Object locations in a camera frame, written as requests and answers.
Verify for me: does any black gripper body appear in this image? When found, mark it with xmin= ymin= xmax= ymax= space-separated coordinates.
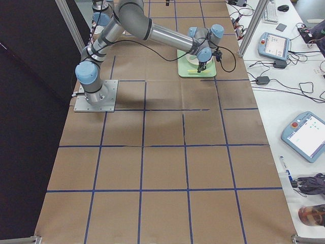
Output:
xmin=199 ymin=62 xmax=207 ymax=69

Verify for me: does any yellow plastic fork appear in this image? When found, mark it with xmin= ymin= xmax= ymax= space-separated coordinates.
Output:
xmin=188 ymin=70 xmax=214 ymax=76

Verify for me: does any white round plate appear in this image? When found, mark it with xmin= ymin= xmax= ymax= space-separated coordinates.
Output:
xmin=185 ymin=54 xmax=199 ymax=68

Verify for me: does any light green tray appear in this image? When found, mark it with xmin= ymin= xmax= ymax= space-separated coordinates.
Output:
xmin=177 ymin=50 xmax=216 ymax=78

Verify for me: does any black power adapter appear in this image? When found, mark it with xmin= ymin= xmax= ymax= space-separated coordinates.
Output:
xmin=273 ymin=60 xmax=287 ymax=69
xmin=255 ymin=76 xmax=270 ymax=85

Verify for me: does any far teach pendant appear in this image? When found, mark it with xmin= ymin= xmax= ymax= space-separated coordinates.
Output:
xmin=257 ymin=32 xmax=290 ymax=61

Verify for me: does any teach pendant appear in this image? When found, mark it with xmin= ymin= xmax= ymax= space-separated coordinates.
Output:
xmin=257 ymin=32 xmax=290 ymax=61
xmin=281 ymin=111 xmax=324 ymax=163

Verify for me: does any white keyboard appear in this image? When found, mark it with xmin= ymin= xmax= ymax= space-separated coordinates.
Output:
xmin=263 ymin=0 xmax=278 ymax=24

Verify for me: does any black computer mouse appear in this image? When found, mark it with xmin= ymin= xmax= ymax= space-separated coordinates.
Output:
xmin=277 ymin=5 xmax=289 ymax=12

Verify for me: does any near teach pendant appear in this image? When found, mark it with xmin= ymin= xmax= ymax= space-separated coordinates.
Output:
xmin=281 ymin=111 xmax=324 ymax=163

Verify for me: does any folded dark umbrella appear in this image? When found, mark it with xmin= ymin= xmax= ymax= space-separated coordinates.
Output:
xmin=290 ymin=173 xmax=324 ymax=195

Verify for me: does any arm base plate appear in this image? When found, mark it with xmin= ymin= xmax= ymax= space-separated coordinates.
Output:
xmin=74 ymin=80 xmax=118 ymax=112
xmin=94 ymin=25 xmax=125 ymax=37

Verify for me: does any aluminium frame post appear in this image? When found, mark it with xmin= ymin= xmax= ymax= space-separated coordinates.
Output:
xmin=238 ymin=0 xmax=268 ymax=58

